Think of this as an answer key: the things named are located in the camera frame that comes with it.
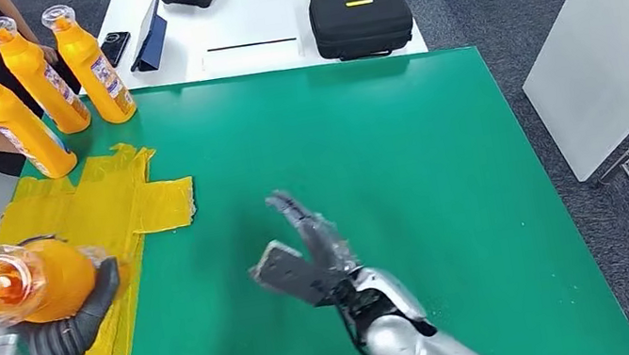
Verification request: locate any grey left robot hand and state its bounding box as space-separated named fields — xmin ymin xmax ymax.
xmin=60 ymin=256 xmax=131 ymax=348

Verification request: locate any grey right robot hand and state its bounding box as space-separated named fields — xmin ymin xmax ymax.
xmin=264 ymin=178 xmax=363 ymax=290

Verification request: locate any person's left hand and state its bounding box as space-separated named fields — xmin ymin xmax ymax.
xmin=39 ymin=40 xmax=63 ymax=69

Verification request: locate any orange bottle with clear cap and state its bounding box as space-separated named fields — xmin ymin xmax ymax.
xmin=0 ymin=223 xmax=138 ymax=332
xmin=0 ymin=5 xmax=94 ymax=146
xmin=39 ymin=0 xmax=140 ymax=134
xmin=0 ymin=46 xmax=80 ymax=188

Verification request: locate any black smartphone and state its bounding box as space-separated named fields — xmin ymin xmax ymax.
xmin=98 ymin=29 xmax=137 ymax=71

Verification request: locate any yellow tape patch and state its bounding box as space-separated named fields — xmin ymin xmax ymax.
xmin=0 ymin=133 xmax=221 ymax=355

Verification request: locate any tablet with blue cover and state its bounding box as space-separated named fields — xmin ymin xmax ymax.
xmin=120 ymin=0 xmax=176 ymax=74

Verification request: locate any thin black stick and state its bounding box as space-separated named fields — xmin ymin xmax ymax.
xmin=207 ymin=34 xmax=299 ymax=56

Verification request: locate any black zipper case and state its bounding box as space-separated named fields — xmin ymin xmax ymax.
xmin=306 ymin=0 xmax=419 ymax=68

